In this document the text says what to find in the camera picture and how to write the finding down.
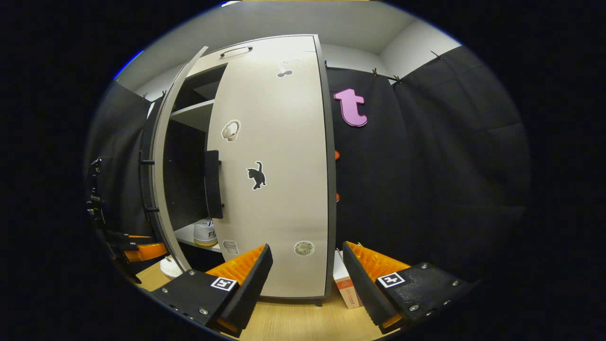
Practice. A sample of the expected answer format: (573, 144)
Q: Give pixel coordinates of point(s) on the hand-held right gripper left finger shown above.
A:
(248, 289)

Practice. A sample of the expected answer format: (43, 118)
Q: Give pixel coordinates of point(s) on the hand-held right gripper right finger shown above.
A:
(362, 289)

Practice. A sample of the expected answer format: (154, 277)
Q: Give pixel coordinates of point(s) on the white cabinet door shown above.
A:
(284, 199)
(157, 189)

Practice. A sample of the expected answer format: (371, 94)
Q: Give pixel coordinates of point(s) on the white and orange carton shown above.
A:
(345, 284)

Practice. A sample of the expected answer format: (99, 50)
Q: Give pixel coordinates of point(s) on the white cabinet drawer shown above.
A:
(208, 64)

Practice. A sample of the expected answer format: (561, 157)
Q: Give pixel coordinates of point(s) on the white round bowl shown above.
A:
(169, 269)

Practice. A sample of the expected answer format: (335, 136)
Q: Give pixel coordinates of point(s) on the white striped shoe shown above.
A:
(206, 234)

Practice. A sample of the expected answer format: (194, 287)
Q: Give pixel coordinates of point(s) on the white shoe cabinet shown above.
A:
(194, 113)

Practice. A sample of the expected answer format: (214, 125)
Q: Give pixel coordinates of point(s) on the black backdrop cloth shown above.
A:
(426, 166)

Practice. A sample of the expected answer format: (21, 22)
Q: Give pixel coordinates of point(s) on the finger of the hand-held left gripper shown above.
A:
(147, 252)

